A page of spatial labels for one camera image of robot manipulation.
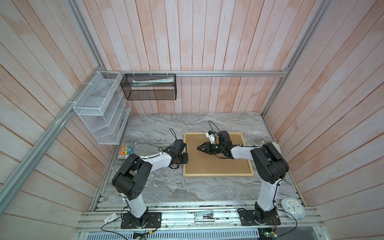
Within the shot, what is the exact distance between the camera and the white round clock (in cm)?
74

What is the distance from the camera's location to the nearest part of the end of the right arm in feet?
2.55

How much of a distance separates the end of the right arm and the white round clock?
0.39m
